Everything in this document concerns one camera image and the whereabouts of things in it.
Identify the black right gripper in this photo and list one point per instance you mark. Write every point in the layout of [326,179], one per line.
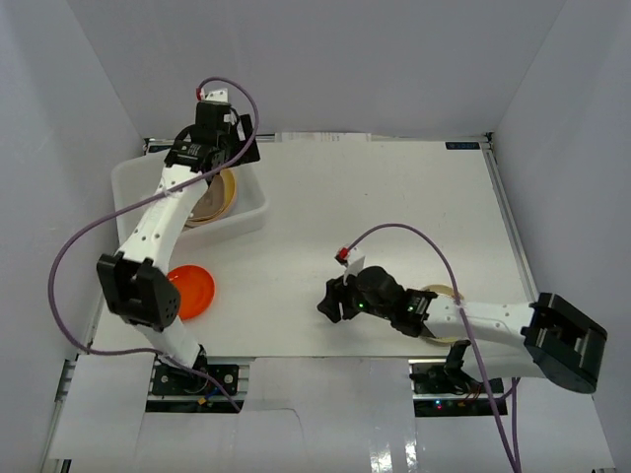
[329,306]

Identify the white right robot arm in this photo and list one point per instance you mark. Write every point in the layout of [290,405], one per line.
[549,338]

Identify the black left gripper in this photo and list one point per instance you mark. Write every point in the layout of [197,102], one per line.
[245,139]

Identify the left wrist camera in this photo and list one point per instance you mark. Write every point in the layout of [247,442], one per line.
[217,95]

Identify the yellow round plate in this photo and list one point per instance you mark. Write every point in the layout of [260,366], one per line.
[230,179]

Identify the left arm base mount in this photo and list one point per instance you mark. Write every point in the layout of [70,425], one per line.
[173,391]

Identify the orange round plate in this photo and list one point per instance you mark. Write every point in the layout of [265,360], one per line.
[196,287]

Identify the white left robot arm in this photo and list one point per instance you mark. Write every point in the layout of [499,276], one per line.
[134,279]

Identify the brown square plate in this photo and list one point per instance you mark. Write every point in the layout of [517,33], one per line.
[212,204]

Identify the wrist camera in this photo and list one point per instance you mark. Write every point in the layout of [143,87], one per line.
[352,259]
[217,95]

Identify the paper sheet at back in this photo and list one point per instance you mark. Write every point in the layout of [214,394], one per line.
[322,137]

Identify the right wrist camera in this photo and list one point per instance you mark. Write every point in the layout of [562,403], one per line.
[352,259]

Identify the beige floral round plate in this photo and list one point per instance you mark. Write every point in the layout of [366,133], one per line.
[446,291]

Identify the white plastic bin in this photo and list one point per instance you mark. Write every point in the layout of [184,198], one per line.
[137,179]

